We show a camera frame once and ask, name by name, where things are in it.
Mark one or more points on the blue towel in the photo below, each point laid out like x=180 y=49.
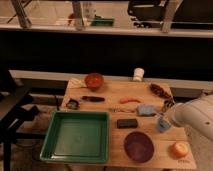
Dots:
x=146 y=110

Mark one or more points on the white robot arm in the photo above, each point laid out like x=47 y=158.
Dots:
x=197 y=113

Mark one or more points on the white paper cup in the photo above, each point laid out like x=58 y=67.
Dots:
x=138 y=74

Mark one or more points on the blue plastic cup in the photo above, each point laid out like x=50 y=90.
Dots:
x=162 y=125

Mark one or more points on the orange bowl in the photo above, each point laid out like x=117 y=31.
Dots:
x=94 y=81

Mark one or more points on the orange carrot toy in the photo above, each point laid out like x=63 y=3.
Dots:
x=128 y=100

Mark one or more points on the metal fork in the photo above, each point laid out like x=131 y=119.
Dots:
x=121 y=110

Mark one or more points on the yellow cloth piece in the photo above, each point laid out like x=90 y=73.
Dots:
x=76 y=83

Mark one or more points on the black rectangular block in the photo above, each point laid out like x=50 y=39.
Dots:
x=127 y=123

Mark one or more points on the green plastic tray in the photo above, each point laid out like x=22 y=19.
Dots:
x=77 y=137

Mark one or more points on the purple plate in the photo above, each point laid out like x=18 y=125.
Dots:
x=138 y=147

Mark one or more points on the orange apple toy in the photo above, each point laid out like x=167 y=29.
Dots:
x=179 y=149

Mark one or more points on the black table frame left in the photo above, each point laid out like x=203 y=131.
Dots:
x=12 y=116

